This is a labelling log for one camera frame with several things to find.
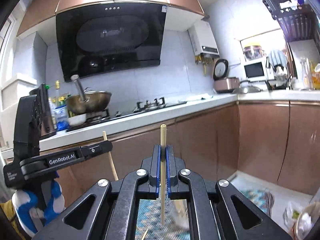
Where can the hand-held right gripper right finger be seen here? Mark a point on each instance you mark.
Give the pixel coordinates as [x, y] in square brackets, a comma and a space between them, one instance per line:
[169, 177]

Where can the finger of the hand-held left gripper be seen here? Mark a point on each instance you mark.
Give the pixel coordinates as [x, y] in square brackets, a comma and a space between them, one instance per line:
[96, 150]

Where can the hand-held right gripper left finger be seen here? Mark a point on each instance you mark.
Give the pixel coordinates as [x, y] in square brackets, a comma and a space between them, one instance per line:
[157, 175]

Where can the light bamboo chopstick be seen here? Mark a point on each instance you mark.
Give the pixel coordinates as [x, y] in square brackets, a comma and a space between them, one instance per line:
[163, 135]
[111, 162]

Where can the person's left hand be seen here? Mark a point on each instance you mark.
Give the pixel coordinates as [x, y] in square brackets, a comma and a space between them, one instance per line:
[25, 200]

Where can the blue label bottle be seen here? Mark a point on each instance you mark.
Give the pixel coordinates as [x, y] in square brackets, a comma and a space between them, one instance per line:
[61, 117]

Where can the white bowl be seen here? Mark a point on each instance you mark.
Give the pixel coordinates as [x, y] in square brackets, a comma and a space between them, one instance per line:
[76, 120]

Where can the blue zigzag patterned mat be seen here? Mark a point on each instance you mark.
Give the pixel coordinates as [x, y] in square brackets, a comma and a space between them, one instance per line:
[150, 217]

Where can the steel wok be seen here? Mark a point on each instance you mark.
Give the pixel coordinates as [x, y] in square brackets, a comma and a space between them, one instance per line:
[97, 102]

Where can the gold cap bottle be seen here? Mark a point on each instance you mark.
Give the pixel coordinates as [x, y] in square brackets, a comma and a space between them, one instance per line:
[58, 90]

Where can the black gas stove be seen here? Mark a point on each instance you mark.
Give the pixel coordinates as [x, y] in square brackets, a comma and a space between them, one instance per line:
[130, 112]

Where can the steel ladle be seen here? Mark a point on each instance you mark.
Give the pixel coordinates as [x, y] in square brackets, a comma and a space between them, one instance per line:
[78, 87]

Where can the copper lower cabinets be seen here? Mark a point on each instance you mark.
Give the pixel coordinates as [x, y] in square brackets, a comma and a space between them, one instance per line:
[262, 142]

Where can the copper rice cooker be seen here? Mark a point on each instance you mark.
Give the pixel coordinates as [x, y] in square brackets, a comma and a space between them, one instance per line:
[226, 85]

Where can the black range hood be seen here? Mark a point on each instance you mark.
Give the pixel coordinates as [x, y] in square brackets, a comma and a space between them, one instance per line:
[110, 40]

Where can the steel pot lid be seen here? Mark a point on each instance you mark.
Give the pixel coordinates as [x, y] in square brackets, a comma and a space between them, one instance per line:
[247, 88]

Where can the white microwave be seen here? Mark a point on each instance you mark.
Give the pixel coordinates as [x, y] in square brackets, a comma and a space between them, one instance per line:
[255, 70]

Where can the trash bin with bag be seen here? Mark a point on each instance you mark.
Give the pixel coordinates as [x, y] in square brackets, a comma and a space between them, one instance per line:
[302, 222]

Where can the white water heater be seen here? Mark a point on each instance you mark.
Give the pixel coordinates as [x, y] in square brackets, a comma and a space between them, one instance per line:
[203, 37]

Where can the steel pot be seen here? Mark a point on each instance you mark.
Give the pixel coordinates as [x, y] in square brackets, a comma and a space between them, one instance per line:
[253, 52]

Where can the blue towel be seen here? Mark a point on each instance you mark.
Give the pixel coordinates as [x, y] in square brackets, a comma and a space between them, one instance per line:
[276, 58]

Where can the clear spray bottle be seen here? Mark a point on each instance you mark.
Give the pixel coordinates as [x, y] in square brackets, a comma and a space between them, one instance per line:
[303, 75]

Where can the yellow oil bottle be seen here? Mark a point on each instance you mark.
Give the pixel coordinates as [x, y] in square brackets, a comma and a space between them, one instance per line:
[315, 77]

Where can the black wall rack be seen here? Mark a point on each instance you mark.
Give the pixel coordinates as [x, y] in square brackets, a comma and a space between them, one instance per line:
[295, 22]

